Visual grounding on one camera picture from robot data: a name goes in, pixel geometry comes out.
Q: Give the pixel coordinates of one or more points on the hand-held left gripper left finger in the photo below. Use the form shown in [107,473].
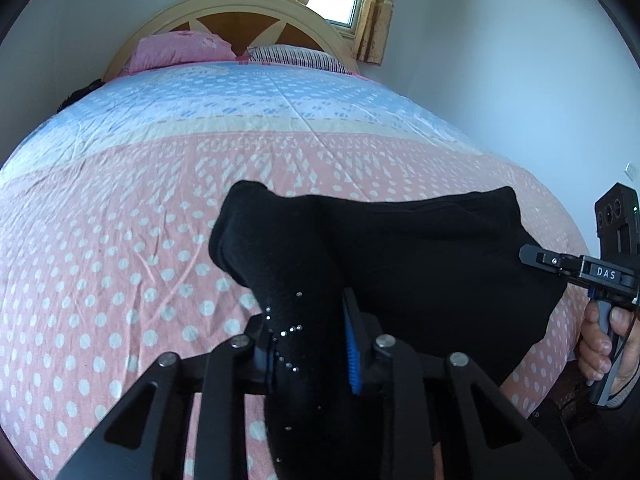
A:
[260,355]

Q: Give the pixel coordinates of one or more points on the cream wooden headboard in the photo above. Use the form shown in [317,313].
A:
[230,15]

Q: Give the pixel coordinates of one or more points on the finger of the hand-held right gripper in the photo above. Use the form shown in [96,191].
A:
[550,260]

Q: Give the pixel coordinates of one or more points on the pink polka dot bedspread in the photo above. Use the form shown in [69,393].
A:
[125,200]

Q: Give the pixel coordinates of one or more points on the white wall socket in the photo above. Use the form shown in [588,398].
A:
[632,171]

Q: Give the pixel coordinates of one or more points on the person's right hand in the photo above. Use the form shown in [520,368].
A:
[595,345]

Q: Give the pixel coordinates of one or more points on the pink pillow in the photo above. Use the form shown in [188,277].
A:
[180,50]

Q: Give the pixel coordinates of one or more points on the black pants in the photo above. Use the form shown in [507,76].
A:
[400,260]

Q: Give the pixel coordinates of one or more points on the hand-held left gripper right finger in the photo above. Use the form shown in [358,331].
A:
[353,345]

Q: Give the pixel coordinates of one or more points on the striped pillow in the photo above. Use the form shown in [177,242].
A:
[300,57]

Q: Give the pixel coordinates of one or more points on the dark cloth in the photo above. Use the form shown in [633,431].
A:
[75,94]

